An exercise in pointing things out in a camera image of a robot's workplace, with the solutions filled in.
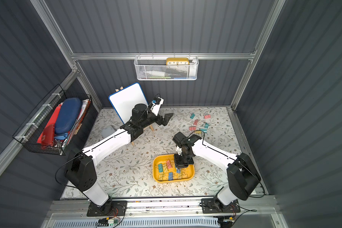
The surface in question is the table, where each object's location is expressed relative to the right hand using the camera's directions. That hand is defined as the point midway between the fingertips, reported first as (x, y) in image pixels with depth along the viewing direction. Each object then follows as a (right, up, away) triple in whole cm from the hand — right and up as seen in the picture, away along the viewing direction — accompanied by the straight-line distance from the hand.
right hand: (179, 165), depth 80 cm
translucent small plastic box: (-53, +18, +25) cm, 61 cm away
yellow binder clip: (-11, -7, +2) cm, 13 cm away
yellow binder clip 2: (-1, -3, 0) cm, 3 cm away
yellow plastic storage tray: (-9, -4, +5) cm, 11 cm away
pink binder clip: (-7, -1, +8) cm, 11 cm away
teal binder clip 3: (+21, +22, +26) cm, 40 cm away
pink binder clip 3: (+11, +20, +25) cm, 34 cm away
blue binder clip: (-5, -7, +2) cm, 9 cm away
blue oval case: (-58, +30, -8) cm, 65 cm away
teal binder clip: (-12, -3, +6) cm, 14 cm away
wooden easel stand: (-16, +23, -11) cm, 30 cm away
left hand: (-6, +32, -2) cm, 32 cm away
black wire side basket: (-67, +20, -18) cm, 72 cm away
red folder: (-62, +18, -16) cm, 66 cm away
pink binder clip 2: (+23, +29, +32) cm, 49 cm away
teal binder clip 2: (+12, +30, +35) cm, 48 cm away
